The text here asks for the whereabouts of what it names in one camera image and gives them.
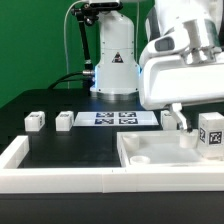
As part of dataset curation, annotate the white sheet with tags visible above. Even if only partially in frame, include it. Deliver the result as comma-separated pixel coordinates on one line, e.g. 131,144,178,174
74,111,158,126

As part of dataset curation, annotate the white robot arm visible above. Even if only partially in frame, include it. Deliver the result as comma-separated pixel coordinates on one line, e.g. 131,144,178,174
71,0,224,130

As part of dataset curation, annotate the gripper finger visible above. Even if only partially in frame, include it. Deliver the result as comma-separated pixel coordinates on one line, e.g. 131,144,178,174
169,103,192,132

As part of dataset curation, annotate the white square table top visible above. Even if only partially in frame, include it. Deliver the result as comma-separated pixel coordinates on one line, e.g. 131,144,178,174
117,130,224,168

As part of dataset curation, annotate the black cable bundle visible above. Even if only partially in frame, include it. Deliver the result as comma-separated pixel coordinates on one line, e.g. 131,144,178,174
48,6,98,90

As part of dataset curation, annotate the white U-shaped obstacle fence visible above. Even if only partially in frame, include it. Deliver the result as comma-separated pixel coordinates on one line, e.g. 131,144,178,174
0,136,224,194

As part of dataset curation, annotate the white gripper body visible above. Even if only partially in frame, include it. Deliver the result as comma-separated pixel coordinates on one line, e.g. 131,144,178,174
139,53,224,110

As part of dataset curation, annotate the white cable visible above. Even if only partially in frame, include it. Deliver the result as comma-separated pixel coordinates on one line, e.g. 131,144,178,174
63,0,88,90

